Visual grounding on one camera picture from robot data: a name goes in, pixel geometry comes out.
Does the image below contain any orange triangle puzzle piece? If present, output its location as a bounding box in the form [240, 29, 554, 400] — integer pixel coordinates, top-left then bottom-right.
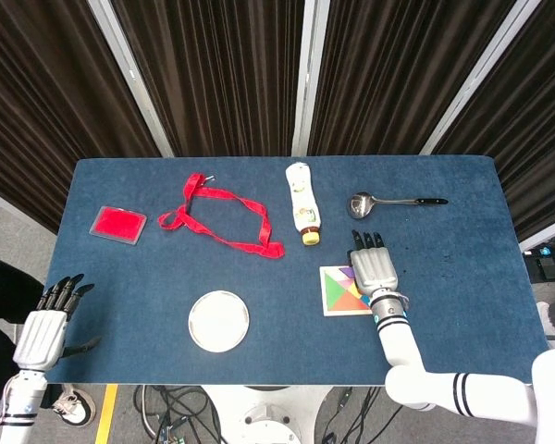
[329, 294, 371, 313]

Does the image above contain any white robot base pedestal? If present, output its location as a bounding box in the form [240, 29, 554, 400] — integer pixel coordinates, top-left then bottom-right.
[202, 386, 335, 444]

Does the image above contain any white bottle with yellow cap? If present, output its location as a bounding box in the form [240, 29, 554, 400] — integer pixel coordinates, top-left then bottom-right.
[285, 162, 324, 247]

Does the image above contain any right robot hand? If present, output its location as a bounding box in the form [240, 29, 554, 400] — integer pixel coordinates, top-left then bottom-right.
[349, 228, 401, 297]

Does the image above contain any red lanyard ribbon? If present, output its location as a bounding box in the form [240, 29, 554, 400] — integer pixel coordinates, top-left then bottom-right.
[157, 172, 287, 260]

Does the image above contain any person in black clothes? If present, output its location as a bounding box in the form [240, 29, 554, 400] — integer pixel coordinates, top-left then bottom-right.
[0, 252, 46, 400]

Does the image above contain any white shoe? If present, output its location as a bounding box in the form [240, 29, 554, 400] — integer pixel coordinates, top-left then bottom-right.
[536, 300, 555, 337]

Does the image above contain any wooden tangram tray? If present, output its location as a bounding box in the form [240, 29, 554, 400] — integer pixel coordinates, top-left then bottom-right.
[318, 265, 375, 318]

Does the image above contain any blue felt table cover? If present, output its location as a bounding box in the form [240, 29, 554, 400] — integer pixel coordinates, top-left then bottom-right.
[24, 156, 552, 387]

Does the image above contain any green triangle puzzle piece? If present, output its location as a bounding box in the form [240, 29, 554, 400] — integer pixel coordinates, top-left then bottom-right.
[324, 272, 351, 312]

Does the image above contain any black floor cable bundle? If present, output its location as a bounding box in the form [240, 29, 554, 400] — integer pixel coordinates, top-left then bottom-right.
[320, 386, 403, 444]
[141, 386, 228, 444]

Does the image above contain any white and black sneaker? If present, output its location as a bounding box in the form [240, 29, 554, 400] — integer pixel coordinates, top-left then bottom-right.
[53, 383, 97, 428]

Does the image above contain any steel spoon with black handle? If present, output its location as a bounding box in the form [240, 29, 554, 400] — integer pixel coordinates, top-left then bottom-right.
[346, 191, 449, 220]

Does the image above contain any red card in clear holder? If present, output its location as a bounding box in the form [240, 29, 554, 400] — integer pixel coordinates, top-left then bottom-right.
[88, 205, 148, 246]

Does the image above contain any dark brown curtain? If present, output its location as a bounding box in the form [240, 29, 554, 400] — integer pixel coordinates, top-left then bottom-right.
[307, 0, 519, 156]
[112, 0, 306, 158]
[0, 0, 162, 235]
[432, 0, 555, 242]

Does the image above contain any white round plate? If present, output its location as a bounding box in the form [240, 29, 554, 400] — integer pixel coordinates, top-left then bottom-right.
[187, 290, 252, 354]

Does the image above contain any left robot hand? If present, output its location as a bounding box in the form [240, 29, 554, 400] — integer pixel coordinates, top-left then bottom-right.
[12, 273, 102, 372]

